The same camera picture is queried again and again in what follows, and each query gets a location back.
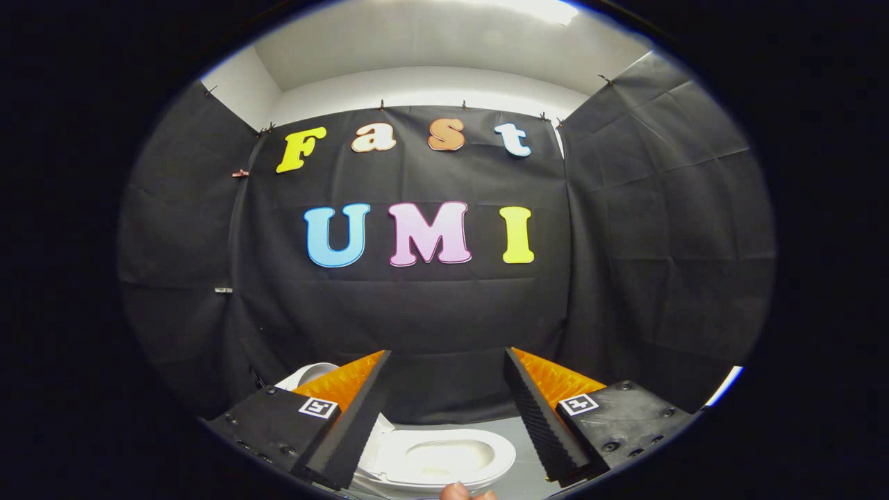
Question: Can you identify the black backdrop cloth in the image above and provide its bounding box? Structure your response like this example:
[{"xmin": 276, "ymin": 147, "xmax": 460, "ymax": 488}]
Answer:
[{"xmin": 118, "ymin": 50, "xmax": 776, "ymax": 424}]

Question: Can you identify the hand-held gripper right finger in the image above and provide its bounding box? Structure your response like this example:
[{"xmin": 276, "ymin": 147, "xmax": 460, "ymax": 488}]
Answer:
[{"xmin": 504, "ymin": 347, "xmax": 697, "ymax": 488}]

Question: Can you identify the white toilet seat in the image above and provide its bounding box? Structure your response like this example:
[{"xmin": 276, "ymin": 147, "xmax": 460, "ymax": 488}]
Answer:
[{"xmin": 379, "ymin": 428, "xmax": 517, "ymax": 488}]

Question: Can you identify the white toilet bowl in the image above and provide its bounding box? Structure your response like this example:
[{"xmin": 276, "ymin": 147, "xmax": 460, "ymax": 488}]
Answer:
[{"xmin": 405, "ymin": 440, "xmax": 497, "ymax": 478}]

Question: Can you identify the white toilet lid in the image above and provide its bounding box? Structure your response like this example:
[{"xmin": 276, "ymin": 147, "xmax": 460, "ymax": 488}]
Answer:
[{"xmin": 274, "ymin": 362, "xmax": 398, "ymax": 481}]

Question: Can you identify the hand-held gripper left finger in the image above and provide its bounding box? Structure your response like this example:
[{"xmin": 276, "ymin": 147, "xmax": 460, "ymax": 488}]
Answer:
[{"xmin": 207, "ymin": 351, "xmax": 393, "ymax": 490}]

